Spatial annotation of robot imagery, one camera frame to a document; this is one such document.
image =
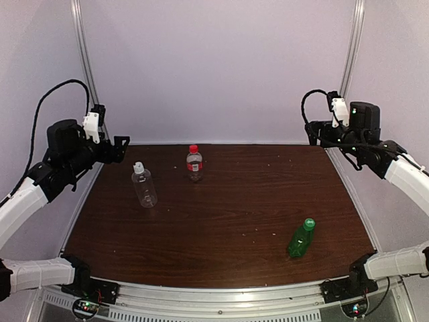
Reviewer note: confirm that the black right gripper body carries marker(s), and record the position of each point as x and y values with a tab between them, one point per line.
326	141

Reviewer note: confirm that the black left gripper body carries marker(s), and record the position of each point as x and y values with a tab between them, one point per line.
105	156

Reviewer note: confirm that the white flip bottle cap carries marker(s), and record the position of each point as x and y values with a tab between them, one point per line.
138	168

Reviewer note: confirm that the clear plastic bottle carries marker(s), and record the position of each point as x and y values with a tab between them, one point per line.
144	188

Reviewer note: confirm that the red bottle cap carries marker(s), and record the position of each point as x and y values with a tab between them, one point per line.
193	149

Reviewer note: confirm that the red label water bottle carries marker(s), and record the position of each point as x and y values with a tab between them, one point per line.
194	166

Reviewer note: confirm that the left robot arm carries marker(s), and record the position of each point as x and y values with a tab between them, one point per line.
70	155

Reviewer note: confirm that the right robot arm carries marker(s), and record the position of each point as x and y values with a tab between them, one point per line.
355	130

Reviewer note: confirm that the green plastic bottle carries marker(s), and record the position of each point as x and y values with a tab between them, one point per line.
301	241

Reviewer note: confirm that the left circuit board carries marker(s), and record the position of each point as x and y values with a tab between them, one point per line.
84	309

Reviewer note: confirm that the circuit board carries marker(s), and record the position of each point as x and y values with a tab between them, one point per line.
355	309
84	309

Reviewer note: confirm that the right circuit board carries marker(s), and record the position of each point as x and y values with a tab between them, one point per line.
355	309

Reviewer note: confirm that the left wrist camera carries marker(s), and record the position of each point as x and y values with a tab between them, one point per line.
93	122

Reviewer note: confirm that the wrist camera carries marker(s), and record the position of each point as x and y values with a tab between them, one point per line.
338	107
93	122

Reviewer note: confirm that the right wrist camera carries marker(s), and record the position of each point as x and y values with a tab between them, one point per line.
338	107

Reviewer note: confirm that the right aluminium frame post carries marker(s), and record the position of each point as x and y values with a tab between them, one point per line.
353	48

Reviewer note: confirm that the aluminium frame post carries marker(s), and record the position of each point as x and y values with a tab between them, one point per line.
353	48
83	50

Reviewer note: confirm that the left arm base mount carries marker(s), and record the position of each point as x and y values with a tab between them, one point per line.
86	287

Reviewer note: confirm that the left aluminium frame post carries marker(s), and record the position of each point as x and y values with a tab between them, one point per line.
83	50

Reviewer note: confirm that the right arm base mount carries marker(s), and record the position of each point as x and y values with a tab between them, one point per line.
356	284

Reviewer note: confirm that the front aluminium rail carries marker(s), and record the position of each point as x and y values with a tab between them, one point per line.
296	302

